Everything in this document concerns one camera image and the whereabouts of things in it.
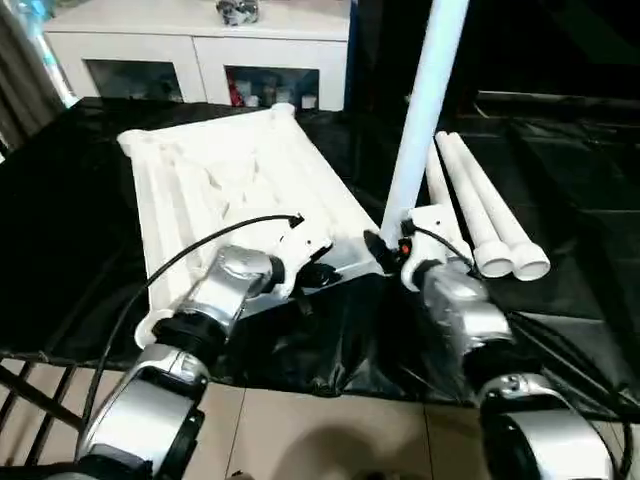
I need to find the white plastic table leg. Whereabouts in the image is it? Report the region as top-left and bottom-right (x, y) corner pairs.
(446, 132), (552, 282)
(433, 132), (514, 279)
(426, 144), (452, 207)
(379, 0), (471, 246)

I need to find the blue patterned white roll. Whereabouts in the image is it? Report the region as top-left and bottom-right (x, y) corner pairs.
(34, 29), (76, 109)

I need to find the black box with gold label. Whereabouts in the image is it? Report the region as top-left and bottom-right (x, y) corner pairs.
(344, 0), (416, 114)

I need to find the black metal table frame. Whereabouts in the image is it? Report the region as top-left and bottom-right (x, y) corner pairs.
(0, 357), (84, 451)

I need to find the black plastic mat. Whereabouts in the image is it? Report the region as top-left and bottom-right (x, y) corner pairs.
(0, 97), (640, 406)

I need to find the dark grey bundle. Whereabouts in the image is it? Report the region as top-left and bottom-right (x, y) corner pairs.
(215, 0), (261, 26)

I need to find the grey curtain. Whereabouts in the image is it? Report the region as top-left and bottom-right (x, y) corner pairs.
(0, 0), (66, 156)

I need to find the white glass-door cabinet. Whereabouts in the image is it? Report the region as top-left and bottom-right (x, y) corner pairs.
(42, 0), (351, 111)

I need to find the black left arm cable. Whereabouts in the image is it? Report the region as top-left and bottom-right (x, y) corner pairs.
(79, 212), (307, 436)

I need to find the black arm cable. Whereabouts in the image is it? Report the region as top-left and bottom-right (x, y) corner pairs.
(79, 212), (307, 436)
(412, 227), (639, 471)

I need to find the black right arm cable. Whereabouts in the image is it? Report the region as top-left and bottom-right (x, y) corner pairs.
(412, 227), (639, 471)

